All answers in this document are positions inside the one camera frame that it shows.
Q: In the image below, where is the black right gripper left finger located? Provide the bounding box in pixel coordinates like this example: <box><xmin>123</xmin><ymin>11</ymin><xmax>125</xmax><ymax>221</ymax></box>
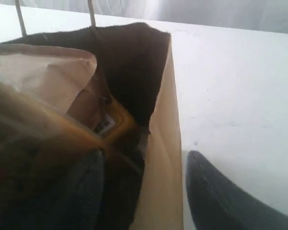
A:
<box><xmin>50</xmin><ymin>149</ymin><xmax>104</xmax><ymax>230</ymax></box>

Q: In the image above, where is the brown paper shopping bag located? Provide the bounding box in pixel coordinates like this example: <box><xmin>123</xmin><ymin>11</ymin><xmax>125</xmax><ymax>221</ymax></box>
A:
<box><xmin>0</xmin><ymin>0</ymin><xmax>184</xmax><ymax>230</ymax></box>

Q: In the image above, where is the white backdrop curtain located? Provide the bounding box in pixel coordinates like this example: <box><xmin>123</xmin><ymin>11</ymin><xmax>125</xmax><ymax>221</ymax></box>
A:
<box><xmin>0</xmin><ymin>0</ymin><xmax>288</xmax><ymax>34</ymax></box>

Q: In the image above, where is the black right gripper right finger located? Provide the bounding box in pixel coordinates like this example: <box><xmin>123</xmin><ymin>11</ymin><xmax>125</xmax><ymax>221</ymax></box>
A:
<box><xmin>185</xmin><ymin>150</ymin><xmax>288</xmax><ymax>230</ymax></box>

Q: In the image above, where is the blue spaghetti pasta packet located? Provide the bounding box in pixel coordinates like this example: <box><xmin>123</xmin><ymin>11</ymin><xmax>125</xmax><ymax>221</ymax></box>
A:
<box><xmin>0</xmin><ymin>71</ymin><xmax>106</xmax><ymax>230</ymax></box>

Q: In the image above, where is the brown kraft paper pouch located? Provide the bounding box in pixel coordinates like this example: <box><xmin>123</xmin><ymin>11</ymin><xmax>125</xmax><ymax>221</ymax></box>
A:
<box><xmin>0</xmin><ymin>44</ymin><xmax>97</xmax><ymax>113</ymax></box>

